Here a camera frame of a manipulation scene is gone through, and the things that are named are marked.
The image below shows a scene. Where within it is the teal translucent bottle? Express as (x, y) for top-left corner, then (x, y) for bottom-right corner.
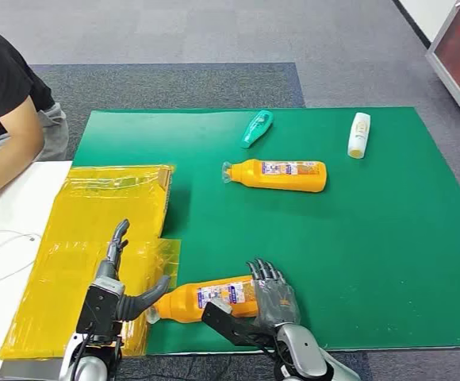
(241, 110), (274, 149)

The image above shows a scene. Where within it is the person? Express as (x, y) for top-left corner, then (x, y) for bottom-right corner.
(0, 20), (70, 211)

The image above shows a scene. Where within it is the white side table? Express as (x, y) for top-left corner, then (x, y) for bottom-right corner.
(0, 160), (73, 381)

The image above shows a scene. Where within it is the white cable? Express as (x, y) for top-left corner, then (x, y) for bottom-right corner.
(0, 230), (42, 287)

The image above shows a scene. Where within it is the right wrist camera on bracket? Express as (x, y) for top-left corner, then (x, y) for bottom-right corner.
(201, 299), (275, 349)

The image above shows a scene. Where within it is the cardboard wrapped in yellow film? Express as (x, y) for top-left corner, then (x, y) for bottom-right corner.
(0, 164), (182, 362)

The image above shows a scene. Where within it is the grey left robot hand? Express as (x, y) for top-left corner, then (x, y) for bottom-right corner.
(94, 219), (172, 322)

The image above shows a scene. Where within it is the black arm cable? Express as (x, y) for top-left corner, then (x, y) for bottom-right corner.
(70, 328), (97, 381)

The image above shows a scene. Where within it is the orange bottle with clear cap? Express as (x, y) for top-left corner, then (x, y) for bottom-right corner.
(221, 158), (328, 194)
(146, 275), (260, 325)

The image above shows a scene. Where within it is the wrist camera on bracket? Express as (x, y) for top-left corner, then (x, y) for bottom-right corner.
(76, 279), (124, 339)
(201, 299), (275, 349)

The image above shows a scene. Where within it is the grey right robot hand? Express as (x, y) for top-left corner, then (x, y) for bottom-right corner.
(247, 258), (302, 332)

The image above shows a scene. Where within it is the green table mat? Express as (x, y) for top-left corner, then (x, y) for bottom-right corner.
(72, 106), (460, 356)

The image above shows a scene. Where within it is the white bottle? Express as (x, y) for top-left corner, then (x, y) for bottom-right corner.
(347, 111), (372, 160)

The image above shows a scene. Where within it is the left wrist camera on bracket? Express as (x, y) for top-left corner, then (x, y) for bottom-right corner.
(76, 279), (124, 339)

